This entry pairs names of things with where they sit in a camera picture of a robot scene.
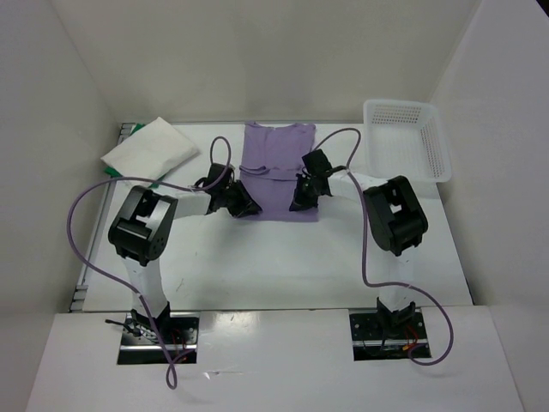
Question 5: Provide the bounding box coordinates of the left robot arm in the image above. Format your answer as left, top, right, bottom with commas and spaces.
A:
108, 163, 262, 343

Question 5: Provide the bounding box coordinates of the purple t-shirt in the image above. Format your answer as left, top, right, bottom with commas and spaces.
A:
239, 123, 318, 223

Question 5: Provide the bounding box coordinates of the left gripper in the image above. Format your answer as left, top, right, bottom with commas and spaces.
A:
219, 180, 260, 219

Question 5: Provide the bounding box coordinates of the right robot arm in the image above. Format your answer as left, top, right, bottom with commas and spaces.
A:
290, 149, 428, 337

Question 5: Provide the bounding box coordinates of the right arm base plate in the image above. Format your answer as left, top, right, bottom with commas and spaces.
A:
348, 309, 431, 361

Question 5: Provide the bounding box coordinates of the green t-shirt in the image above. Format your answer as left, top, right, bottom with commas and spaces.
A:
104, 124, 146, 178

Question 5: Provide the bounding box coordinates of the white plastic laundry basket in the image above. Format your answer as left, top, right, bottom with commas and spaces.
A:
363, 99, 452, 183

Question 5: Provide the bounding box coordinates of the white t-shirt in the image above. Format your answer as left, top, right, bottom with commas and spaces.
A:
101, 117, 199, 180

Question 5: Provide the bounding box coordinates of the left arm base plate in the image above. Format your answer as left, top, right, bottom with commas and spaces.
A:
117, 312, 200, 366

